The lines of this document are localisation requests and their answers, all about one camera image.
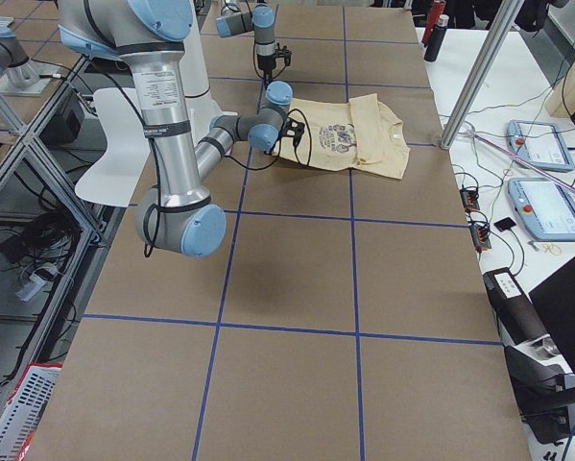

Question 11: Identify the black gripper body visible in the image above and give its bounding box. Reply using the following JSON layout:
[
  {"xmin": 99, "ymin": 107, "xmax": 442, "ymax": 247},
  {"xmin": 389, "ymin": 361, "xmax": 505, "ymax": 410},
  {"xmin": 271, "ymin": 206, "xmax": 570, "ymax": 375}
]
[
  {"xmin": 265, "ymin": 117, "xmax": 305, "ymax": 156},
  {"xmin": 255, "ymin": 42, "xmax": 292, "ymax": 77}
]

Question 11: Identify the yellow long sleeve shirt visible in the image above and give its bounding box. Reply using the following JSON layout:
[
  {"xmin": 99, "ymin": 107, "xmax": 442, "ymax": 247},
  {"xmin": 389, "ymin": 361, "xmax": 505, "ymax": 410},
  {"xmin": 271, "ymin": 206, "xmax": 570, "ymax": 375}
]
[{"xmin": 276, "ymin": 93, "xmax": 410, "ymax": 180}]

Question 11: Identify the black water bottle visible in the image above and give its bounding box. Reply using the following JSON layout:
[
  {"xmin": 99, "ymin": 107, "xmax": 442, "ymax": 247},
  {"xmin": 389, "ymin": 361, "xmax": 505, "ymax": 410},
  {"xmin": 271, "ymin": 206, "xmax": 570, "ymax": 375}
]
[{"xmin": 423, "ymin": 14, "xmax": 449, "ymax": 62}]

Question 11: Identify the reacher grabber stick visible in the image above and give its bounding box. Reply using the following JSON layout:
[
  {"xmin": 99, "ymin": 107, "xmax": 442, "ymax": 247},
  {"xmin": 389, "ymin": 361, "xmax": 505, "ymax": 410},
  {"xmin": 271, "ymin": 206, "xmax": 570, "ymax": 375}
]
[{"xmin": 467, "ymin": 131, "xmax": 575, "ymax": 195}]

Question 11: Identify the red water bottle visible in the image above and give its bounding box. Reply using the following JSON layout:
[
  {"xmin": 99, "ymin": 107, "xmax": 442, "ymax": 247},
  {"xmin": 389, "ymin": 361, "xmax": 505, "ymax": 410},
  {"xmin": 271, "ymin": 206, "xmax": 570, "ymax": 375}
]
[{"xmin": 421, "ymin": 0, "xmax": 445, "ymax": 46}]

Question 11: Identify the white plastic chair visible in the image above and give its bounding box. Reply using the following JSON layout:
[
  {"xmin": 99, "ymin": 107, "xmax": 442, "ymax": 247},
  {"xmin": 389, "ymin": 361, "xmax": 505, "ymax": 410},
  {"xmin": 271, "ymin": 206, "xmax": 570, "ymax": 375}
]
[{"xmin": 75, "ymin": 87, "xmax": 150, "ymax": 207}]

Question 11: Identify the upper blue teach pendant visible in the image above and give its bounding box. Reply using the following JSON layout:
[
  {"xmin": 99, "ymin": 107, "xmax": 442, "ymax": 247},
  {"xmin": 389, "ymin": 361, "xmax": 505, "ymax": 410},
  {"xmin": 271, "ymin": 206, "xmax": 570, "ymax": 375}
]
[{"xmin": 506, "ymin": 119, "xmax": 575, "ymax": 173}]

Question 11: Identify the blue teach pendant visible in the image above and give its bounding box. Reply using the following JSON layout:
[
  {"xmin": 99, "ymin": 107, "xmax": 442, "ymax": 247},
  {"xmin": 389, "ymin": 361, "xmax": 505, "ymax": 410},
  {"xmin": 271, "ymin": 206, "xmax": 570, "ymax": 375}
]
[
  {"xmin": 506, "ymin": 119, "xmax": 575, "ymax": 173},
  {"xmin": 507, "ymin": 178, "xmax": 575, "ymax": 242}
]

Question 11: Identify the lower blue teach pendant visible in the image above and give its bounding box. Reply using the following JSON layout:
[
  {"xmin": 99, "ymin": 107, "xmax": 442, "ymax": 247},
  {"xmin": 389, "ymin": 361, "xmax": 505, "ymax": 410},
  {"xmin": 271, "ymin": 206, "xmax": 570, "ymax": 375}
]
[{"xmin": 507, "ymin": 178, "xmax": 575, "ymax": 242}]

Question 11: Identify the black monitor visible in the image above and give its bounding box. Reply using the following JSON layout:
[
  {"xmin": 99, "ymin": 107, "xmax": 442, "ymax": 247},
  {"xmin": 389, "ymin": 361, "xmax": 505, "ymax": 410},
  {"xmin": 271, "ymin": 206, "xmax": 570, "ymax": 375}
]
[{"xmin": 530, "ymin": 256, "xmax": 575, "ymax": 374}]

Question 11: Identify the black desktop device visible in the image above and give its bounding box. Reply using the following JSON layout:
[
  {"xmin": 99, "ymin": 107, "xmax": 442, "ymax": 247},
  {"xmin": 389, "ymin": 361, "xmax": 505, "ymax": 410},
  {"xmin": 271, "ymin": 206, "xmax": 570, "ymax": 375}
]
[{"xmin": 483, "ymin": 268, "xmax": 575, "ymax": 444}]

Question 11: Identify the white perforated basket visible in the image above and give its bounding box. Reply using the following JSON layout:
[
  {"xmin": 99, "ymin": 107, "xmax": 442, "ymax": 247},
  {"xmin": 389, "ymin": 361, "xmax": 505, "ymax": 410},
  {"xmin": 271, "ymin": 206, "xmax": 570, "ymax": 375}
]
[{"xmin": 0, "ymin": 363, "xmax": 62, "ymax": 460}]

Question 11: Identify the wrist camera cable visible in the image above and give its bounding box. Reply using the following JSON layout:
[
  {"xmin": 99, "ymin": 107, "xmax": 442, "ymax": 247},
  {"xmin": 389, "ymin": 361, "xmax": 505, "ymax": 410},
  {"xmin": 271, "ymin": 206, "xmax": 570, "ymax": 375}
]
[
  {"xmin": 238, "ymin": 0, "xmax": 288, "ymax": 83},
  {"xmin": 224, "ymin": 108, "xmax": 315, "ymax": 172}
]

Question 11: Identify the white camera mast pedestal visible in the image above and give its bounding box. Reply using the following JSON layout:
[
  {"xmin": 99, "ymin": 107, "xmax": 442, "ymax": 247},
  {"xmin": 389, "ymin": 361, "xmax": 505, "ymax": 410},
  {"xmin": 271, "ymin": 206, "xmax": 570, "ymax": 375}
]
[{"xmin": 180, "ymin": 1, "xmax": 224, "ymax": 132}]

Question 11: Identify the aluminium frame post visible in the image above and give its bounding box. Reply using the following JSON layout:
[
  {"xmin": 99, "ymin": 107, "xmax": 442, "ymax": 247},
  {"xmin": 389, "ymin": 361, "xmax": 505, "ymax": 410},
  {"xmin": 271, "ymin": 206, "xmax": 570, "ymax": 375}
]
[{"xmin": 440, "ymin": 0, "xmax": 524, "ymax": 150}]

